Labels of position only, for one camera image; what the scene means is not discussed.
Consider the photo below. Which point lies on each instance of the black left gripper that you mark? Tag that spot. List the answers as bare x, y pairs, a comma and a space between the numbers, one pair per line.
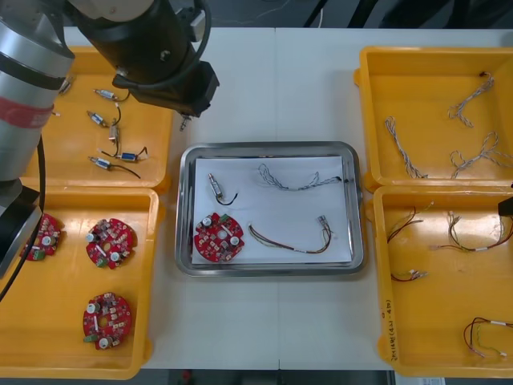
172, 88

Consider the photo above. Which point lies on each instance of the silver-grey and black left arm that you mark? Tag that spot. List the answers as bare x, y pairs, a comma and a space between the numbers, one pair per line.
24, 60

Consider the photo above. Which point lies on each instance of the yellow-orange plastic bin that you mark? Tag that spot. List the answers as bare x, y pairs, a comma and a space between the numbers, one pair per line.
152, 132
48, 353
433, 313
433, 80

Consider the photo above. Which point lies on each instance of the group of metal solenoids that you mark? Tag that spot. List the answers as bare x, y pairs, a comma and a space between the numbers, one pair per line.
105, 94

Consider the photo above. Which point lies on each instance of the steel tray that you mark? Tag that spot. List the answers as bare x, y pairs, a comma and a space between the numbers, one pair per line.
182, 240

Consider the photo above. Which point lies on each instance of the white paper sheet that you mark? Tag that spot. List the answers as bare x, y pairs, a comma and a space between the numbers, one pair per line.
280, 208

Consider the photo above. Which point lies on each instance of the round red circuit board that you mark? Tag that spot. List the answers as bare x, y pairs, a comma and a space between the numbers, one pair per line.
208, 248
48, 232
116, 317
120, 240

